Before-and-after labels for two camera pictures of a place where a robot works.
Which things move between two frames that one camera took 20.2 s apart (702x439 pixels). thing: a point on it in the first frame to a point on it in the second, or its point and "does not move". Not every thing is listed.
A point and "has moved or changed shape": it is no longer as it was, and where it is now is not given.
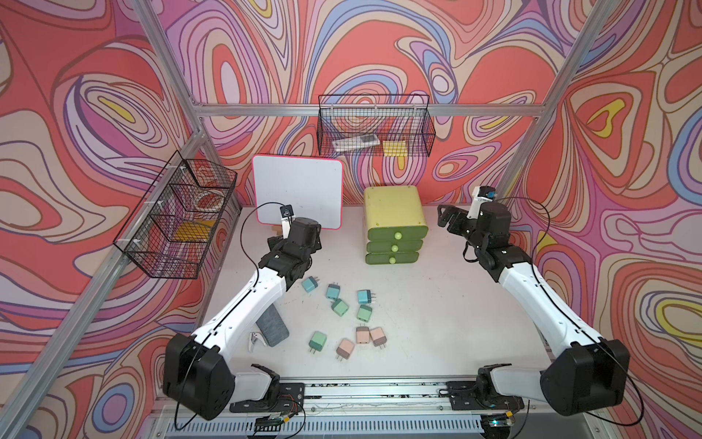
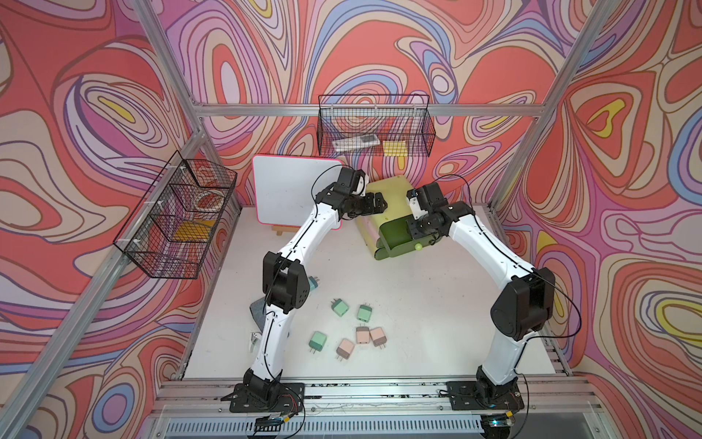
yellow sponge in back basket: x=395 y=148 does not move
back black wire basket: x=376 y=124 does not move
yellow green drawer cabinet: x=395 y=222 has moved or changed shape
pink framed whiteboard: x=313 y=187 does not move
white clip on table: x=253 y=337 does not move
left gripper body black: x=273 y=245 to x=362 y=205
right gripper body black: x=462 y=226 to x=420 y=228
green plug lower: x=317 y=341 does not move
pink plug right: x=378 y=337 does not move
